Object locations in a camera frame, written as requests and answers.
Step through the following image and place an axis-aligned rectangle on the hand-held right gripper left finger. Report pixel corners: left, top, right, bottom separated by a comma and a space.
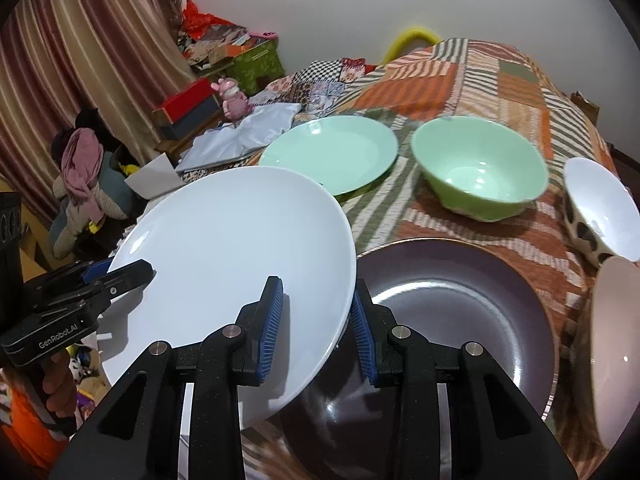
47, 276, 285, 480

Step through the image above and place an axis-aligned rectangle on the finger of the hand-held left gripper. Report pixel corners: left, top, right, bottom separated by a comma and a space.
20, 260, 113, 302
30, 259, 155, 318

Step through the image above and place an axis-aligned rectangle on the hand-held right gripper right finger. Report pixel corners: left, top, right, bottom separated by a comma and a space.
350, 278, 578, 480

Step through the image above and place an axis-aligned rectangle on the large white plate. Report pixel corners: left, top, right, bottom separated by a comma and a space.
100, 166, 357, 423

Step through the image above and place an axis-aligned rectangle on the white spotted bowl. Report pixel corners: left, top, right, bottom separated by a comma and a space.
563, 157, 640, 268

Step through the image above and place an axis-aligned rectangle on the person's left forearm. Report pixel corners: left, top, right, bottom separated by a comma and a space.
0, 367, 68, 478

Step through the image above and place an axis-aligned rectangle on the person's left hand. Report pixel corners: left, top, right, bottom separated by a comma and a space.
41, 349, 80, 432

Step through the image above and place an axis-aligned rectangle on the pile of small toys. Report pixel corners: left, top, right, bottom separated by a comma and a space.
65, 342, 112, 413

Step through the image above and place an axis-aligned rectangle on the pile of clothes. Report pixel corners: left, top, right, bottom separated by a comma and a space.
50, 107, 146, 261

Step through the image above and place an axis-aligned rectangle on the dark purple plate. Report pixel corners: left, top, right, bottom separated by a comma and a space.
277, 238, 560, 480

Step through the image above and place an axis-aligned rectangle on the white cardboard box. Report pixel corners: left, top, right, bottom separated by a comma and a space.
124, 152, 188, 201

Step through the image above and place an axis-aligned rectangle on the pink scarf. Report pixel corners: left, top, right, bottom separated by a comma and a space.
61, 127, 103, 223

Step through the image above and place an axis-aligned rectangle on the grey box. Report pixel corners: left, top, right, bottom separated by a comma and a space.
160, 97, 223, 141

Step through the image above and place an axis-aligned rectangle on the green plate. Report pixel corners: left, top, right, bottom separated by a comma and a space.
257, 115, 400, 197

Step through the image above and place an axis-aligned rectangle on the red box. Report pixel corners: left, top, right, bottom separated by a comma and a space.
152, 78, 221, 123

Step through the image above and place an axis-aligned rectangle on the green bowl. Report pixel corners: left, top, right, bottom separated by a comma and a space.
411, 116, 550, 223

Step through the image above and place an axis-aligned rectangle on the pink toy figure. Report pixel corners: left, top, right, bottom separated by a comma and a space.
211, 78, 252, 121

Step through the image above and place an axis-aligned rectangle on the striped brown curtain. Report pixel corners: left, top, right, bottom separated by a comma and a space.
0, 0, 201, 241

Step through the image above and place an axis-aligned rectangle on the checkered patchwork cloth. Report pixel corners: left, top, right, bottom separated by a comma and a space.
250, 57, 378, 116

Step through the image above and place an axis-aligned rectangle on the green patterned box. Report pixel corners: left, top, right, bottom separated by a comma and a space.
234, 40, 286, 92

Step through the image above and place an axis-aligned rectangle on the pink plate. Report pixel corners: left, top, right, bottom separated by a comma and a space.
572, 255, 640, 453

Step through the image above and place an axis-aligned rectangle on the pile of printed cloths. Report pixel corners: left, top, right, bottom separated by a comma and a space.
177, 15, 278, 70

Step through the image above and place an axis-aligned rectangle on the red plastic bag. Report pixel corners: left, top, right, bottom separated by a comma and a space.
181, 0, 222, 38

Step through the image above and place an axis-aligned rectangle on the striped patchwork blanket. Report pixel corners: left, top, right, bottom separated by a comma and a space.
180, 37, 626, 480

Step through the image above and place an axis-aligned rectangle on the yellow curved object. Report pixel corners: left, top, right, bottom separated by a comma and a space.
382, 26, 441, 63

